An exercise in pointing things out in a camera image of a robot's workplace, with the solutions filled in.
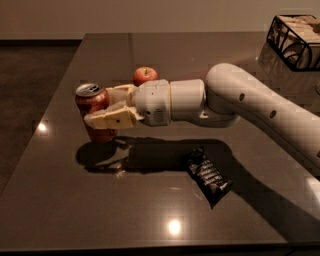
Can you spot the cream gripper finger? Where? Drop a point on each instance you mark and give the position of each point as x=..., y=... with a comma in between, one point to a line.
x=121, y=93
x=116, y=116

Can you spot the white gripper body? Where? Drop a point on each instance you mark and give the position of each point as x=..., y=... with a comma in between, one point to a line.
x=152, y=101

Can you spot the red coke can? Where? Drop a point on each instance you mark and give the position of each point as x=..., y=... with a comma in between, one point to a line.
x=91, y=97

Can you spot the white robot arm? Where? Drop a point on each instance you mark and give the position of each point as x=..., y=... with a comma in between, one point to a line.
x=226, y=94

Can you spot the red apple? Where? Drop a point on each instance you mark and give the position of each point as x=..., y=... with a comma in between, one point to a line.
x=144, y=74

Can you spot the black snack bar wrapper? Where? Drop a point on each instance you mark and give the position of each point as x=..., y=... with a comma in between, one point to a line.
x=206, y=175

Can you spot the napkins in basket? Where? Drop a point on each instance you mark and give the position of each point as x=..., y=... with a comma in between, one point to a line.
x=300, y=36

